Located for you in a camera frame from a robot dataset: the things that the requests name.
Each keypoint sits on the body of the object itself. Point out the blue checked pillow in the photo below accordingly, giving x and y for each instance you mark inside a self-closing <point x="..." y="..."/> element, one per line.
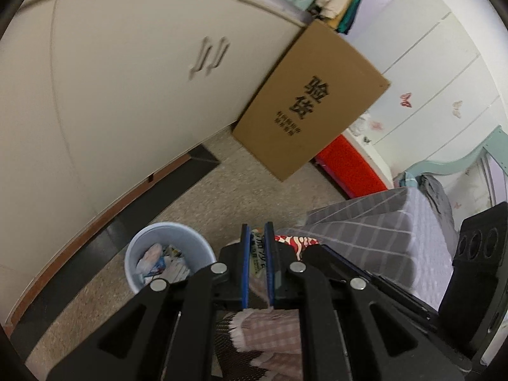
<point x="408" y="178"/>

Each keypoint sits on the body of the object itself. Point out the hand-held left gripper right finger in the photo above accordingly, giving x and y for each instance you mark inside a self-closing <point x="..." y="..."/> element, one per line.
<point x="270" y="270"/>

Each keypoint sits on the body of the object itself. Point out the grey duvet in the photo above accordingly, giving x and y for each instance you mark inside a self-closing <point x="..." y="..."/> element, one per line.
<point x="434" y="198"/>

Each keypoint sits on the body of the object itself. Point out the pink checked fringed table skirt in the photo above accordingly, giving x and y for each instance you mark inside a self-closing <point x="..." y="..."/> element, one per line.
<point x="274" y="329"/>

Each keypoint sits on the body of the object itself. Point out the white wardrobe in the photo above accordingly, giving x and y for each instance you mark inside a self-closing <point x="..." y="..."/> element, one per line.
<point x="428" y="67"/>

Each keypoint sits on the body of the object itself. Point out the cream butterfly sticker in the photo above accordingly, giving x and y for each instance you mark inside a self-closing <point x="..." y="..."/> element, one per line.
<point x="457" y="109"/>

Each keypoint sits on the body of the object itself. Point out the blue plastic bin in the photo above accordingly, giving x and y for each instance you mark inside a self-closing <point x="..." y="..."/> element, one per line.
<point x="190" y="242"/>

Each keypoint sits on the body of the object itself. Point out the large cardboard box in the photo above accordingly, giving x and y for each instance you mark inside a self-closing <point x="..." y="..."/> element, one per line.
<point x="309" y="103"/>

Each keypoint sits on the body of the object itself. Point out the green hanging garment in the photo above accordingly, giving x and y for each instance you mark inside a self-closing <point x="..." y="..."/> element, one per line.
<point x="351" y="16"/>

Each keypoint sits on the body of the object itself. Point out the blue white wrapper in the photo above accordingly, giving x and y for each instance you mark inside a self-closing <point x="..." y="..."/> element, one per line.
<point x="153" y="260"/>

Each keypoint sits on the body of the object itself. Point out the red storage box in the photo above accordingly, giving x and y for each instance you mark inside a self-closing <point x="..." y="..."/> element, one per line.
<point x="349" y="162"/>

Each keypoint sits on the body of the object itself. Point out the white plastic bag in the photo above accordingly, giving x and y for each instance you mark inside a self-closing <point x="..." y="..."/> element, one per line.
<point x="359" y="127"/>

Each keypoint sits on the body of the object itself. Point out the beige low cabinet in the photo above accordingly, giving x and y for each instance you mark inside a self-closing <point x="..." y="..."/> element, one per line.
<point x="119" y="107"/>

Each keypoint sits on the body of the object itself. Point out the white printed paper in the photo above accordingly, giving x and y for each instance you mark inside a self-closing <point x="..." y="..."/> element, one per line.
<point x="178" y="270"/>

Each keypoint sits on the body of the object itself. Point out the mint bunk bed frame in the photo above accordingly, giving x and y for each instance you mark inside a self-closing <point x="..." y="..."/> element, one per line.
<point x="456" y="158"/>

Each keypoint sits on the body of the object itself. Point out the pale printed snack packet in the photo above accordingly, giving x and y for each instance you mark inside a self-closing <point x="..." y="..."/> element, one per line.
<point x="258" y="258"/>

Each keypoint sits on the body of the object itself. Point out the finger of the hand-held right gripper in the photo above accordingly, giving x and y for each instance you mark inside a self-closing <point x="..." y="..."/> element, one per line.
<point x="405" y="305"/>

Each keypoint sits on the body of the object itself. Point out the pale pink butterfly sticker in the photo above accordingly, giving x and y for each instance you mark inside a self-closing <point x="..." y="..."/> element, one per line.
<point x="375" y="124"/>

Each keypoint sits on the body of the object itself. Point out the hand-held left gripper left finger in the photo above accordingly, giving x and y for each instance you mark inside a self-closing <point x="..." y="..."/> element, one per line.
<point x="245" y="270"/>

